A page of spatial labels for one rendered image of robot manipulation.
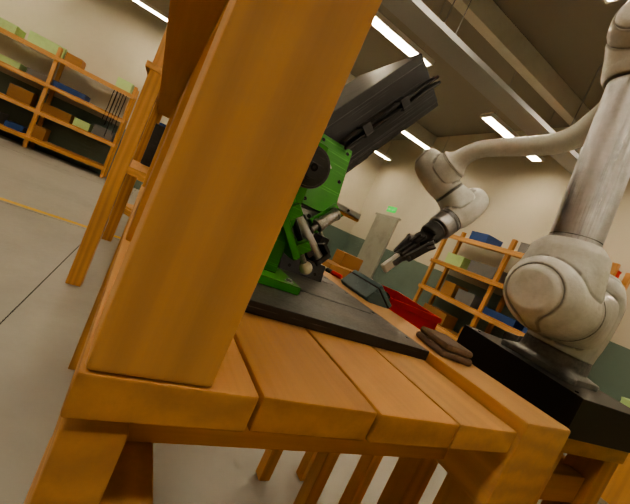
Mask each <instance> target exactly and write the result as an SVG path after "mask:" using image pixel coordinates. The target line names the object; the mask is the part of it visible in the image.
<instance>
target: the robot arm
mask: <svg viewBox="0 0 630 504"><path fill-rule="evenodd" d="M606 39H607V44H606V46H605V53H604V61H603V67H602V73H601V79H600V82H601V86H602V88H603V90H604V93H603V95H602V98H601V100H600V102H599V103H598V104H597V105H596V106H595V107H594V108H593V109H591V110H590V111H589V112H588V113H587V114H586V115H585V116H583V117H582V118H581V119H580V120H579V121H577V122H576V123H575V124H573V125H572V126H570V127H568V128H566V129H564V130H562V131H559V132H555V133H551V134H544V135H534V136H522V137H510V138H498V139H488V140H481V141H477V142H474V143H471V144H468V145H466V146H464V147H462V148H460V149H458V150H456V151H454V152H447V151H445V152H444V153H440V152H439V151H438V150H436V149H432V148H430V149H426V150H424V151H423V152H422V153H421V154H420V155H419V156H418V157H417V158H416V160H415V166H414V167H415V171H416V174H417V176H418V178H419V180H420V182H421V183H422V185H423V186H424V188H425V189H426V191H427V192H428V193H429V194H430V195H431V196H432V197H433V198H434V199H435V201H436V200H437V201H436V202H437V204H438V205H439V208H440V211H439V212H438V213H436V214H435V215H433V216H432V217H431V218H430V219H429V222H427V223H426V224H424V225H423V226H422V228H421V231H420V232H418V233H416V234H415V235H410V233H409V234H407V235H406V237H405V238H404V239H403V240H402V241H401V242H400V243H399V244H398V245H397V246H396V247H395V248H394V249H393V251H394V253H395V254H394V255H392V256H391V257H390V258H388V259H387V260H386V261H385V262H383V263H382V264H381V268H382V270H383V272H385V273H387V272H388V271H389V270H391V269H392V268H393V267H395V266H397V265H398V264H399V263H401V262H402V261H406V260H407V261H408V262H410V261H412V260H414V259H416V258H417V257H419V256H421V255H423V254H425V253H427V252H429V251H431V250H434V249H436V247H435V244H437V243H438V242H440V241H441V240H442V239H447V238H449V237H450V236H451V235H453V234H454V233H456V232H457V231H458V230H460V229H461V228H465V227H467V226H468V225H470V224H471V223H473V222H474V221H475V220H476V219H477V218H479V217H480V216H481V215H482V214H483V213H484V211H485V210H486V209H487V207H488V205H489V197H488V195H487V193H486V192H485V191H484V190H482V189H480V188H469V189H468V188H467V187H466V186H464V185H463V184H462V182H461V181H460V179H461V178H462V177H463V176H464V172H465V169H466V167H467V166H468V165H469V164H470V163H471V162H473V161H474V160H477V159H479V158H484V157H512V156H546V155H555V154H560V153H565V152H568V151H572V150H575V149H577V148H580V147H582V146H583V147H582V150H581V152H580V155H579V157H578V160H577V162H576V165H575V168H574V170H573V173H572V175H571V178H570V181H569V183H568V186H567V188H566V191H565V194H564V196H563V199H562V201H561V204H560V206H559V209H558V212H557V214H556V217H555V219H554V222H553V225H552V227H551V230H550V232H549V235H545V236H543V237H541V238H539V239H537V240H535V241H533V242H532V243H531V244H530V246H529V248H528V249H527V251H526V252H525V254H524V255H523V257H522V258H521V259H520V261H519V262H518V263H516V264H515V265H514V266H513V267H512V268H511V269H510V271H509V272H508V274H507V276H506V278H505V281H504V286H503V296H504V300H505V303H506V305H507V308H508V309H509V311H510V313H511V314H512V315H513V316H514V317H515V319H516V320H517V321H518V322H520V323H521V324H522V325H523V326H525V327H526V328H528V330H527V332H526V334H525V335H524V336H518V335H515V334H513V333H510V332H508V331H506V332H504V334H503V338H504V339H503V340H502V342H501V344H502V345H504V346H506V347H507V348H509V349H511V350H513V351H514V352H516V353H518V354H519V355H521V356H523V357H525V358H526V359H528V360H530V361H531V362H533V363H535V364H536V365H538V366H540V367H541V368H543V369H545V370H546V371H548V372H550V373H551V374H553V375H555V376H556V377H558V378H559V379H561V380H563V381H564V382H566V383H568V384H570V385H572V386H574V385H575V386H579V387H583V388H587V389H590V390H593V391H595V392H597V391H598V390H599V386H597V385H596V384H595V383H593V382H592V381H591V380H590V379H588V378H587V377H588V375H589V373H590V370H591V368H592V366H593V364H594V363H595V361H596V360H597V358H598V357H599V356H600V355H601V353H602V352H603V351H604V349H605V348H606V346H607V345H608V343H609V342H610V340H611V338H612V337H613V335H614V333H615V331H616V330H617V328H618V326H619V324H620V322H621V320H622V318H623V316H624V313H625V311H626V306H627V296H626V290H625V287H624V286H623V285H622V283H621V281H620V280H619V279H618V278H616V277H615V276H613V275H611V274H610V271H611V267H612V261H611V259H610V257H609V256H608V254H607V252H606V251H605V249H603V245H604V243H605V240H606V238H607V235H608V232H609V230H610V227H611V225H612V222H613V219H614V217H615V214H616V212H617V209H618V207H619V204H620V201H621V199H622V196H623V194H624V191H625V189H626V186H627V183H628V181H629V178H630V0H629V1H628V2H627V3H625V4H624V5H623V6H622V7H621V8H620V9H619V10H618V11H617V13H616V14H615V16H614V18H613V19H612V22H611V24H610V26H609V29H608V32H607V36H606ZM456 186H457V187H456Z"/></svg>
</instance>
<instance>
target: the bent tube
mask: <svg viewBox="0 0 630 504"><path fill-rule="evenodd" d="M297 221H298V224H299V227H300V231H301V234H302V237H303V238H305V239H307V240H308V241H309V243H310V246H311V249H312V251H313V252H314V255H313V256H311V257H312V259H313V260H314V261H315V260H318V259H320V258H321V257H322V256H323V254H322V252H321V250H320V248H319V246H318V244H317V242H316V240H315V238H314V236H313V234H312V232H311V230H310V228H309V226H308V224H307V222H306V220H305V218H304V216H301V217H298V218H297Z"/></svg>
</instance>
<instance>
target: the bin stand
mask: <svg viewBox="0 0 630 504"><path fill-rule="evenodd" d="M282 452H283V450H271V449H266V450H265V452H264V454H263V456H262V458H261V461H260V463H259V465H258V467H257V469H256V474H257V477H258V480H259V481H269V480H270V478H271V476H272V474H273V471H274V469H275V467H276V465H277V463H278V461H279V459H280V456H281V454H282ZM339 455H340V453H324V452H305V454H304V456H303V458H302V460H301V462H300V465H299V467H298V469H297V471H296V473H297V475H298V478H299V480H300V481H304V482H303V484H302V486H301V488H300V490H299V492H298V495H297V497H296V499H295V501H294V503H293V504H316V503H317V501H318V499H319V497H320V495H321V493H322V491H323V488H324V486H325V484H326V482H327V480H328V478H329V476H330V474H331V472H332V470H333V468H334V466H335V464H336V461H337V459H338V457H339ZM382 458H383V456H376V455H362V456H361V458H360V460H359V462H358V464H357V466H356V468H355V470H354V472H353V474H352V476H351V478H350V480H349V482H348V484H347V486H346V488H345V491H344V493H343V495H342V497H341V499H340V501H339V503H338V504H360V503H361V501H362V499H363V497H364V495H365V493H366V491H367V489H368V487H369V485H370V483H371V481H372V479H373V476H374V474H375V472H376V470H377V468H378V466H379V464H380V462H381V460H382Z"/></svg>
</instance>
